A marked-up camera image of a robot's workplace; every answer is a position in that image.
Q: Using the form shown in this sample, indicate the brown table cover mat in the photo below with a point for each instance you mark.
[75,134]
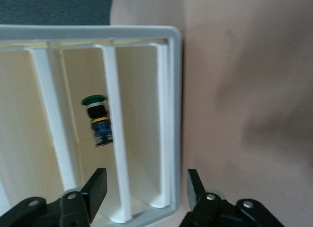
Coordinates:
[244,90]

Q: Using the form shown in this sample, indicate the white drawer cabinet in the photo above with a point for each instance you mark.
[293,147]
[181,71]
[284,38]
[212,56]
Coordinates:
[146,32]

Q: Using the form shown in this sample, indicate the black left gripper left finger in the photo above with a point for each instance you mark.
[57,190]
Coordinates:
[73,207]

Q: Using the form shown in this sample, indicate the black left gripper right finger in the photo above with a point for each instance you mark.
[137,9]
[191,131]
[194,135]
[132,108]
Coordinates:
[212,212]

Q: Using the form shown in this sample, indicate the green push button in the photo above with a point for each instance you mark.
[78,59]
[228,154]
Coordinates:
[99,121]

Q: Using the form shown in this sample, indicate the white plastic drawer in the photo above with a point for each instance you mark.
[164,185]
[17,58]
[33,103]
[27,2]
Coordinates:
[56,114]
[117,114]
[139,114]

